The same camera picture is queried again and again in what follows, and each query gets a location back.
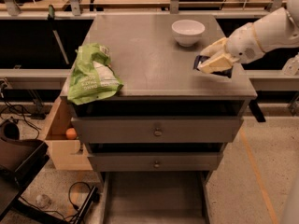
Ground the black floor cable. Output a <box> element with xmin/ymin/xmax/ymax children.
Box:
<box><xmin>18</xmin><ymin>181</ymin><xmax>101</xmax><ymax>224</ymax></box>

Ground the clear round floor object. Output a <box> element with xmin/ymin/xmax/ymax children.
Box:
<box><xmin>36</xmin><ymin>194</ymin><xmax>51</xmax><ymax>208</ymax></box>

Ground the orange fruit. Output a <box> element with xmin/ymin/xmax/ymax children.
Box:
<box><xmin>65</xmin><ymin>128</ymin><xmax>78</xmax><ymax>140</ymax></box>

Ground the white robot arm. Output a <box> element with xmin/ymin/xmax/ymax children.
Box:
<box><xmin>196</xmin><ymin>0</ymin><xmax>299</xmax><ymax>74</ymax></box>

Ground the dark rxbar blueberry bar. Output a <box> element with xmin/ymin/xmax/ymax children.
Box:
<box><xmin>193</xmin><ymin>55</ymin><xmax>232</xmax><ymax>78</ymax></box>

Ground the green chip bag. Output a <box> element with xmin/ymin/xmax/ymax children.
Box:
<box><xmin>67</xmin><ymin>43</ymin><xmax>123</xmax><ymax>105</ymax></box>

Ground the grey middle drawer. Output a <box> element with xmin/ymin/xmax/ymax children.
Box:
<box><xmin>88</xmin><ymin>143</ymin><xmax>223</xmax><ymax>172</ymax></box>

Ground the grey drawer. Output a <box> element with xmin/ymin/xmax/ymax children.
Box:
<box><xmin>88</xmin><ymin>143</ymin><xmax>223</xmax><ymax>172</ymax></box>
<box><xmin>72</xmin><ymin>100</ymin><xmax>243</xmax><ymax>144</ymax></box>
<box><xmin>100</xmin><ymin>172</ymin><xmax>212</xmax><ymax>224</ymax></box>

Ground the wooden side drawer box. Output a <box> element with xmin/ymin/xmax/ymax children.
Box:
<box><xmin>42</xmin><ymin>97</ymin><xmax>92</xmax><ymax>171</ymax></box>

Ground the white ceramic bowl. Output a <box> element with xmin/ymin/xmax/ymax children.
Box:
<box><xmin>172</xmin><ymin>20</ymin><xmax>206</xmax><ymax>47</ymax></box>

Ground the grey bottom drawer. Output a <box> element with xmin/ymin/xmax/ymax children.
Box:
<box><xmin>100</xmin><ymin>172</ymin><xmax>212</xmax><ymax>224</ymax></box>

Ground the grey top drawer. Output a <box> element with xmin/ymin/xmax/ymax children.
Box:
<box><xmin>72</xmin><ymin>100</ymin><xmax>243</xmax><ymax>144</ymax></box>

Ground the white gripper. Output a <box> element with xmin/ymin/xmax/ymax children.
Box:
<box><xmin>197</xmin><ymin>22</ymin><xmax>265</xmax><ymax>74</ymax></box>

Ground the black bin on cart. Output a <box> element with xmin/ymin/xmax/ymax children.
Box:
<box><xmin>0</xmin><ymin>121</ymin><xmax>49</xmax><ymax>187</ymax></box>

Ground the grey drawer cabinet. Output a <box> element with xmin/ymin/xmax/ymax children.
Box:
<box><xmin>59</xmin><ymin>13</ymin><xmax>258</xmax><ymax>183</ymax></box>

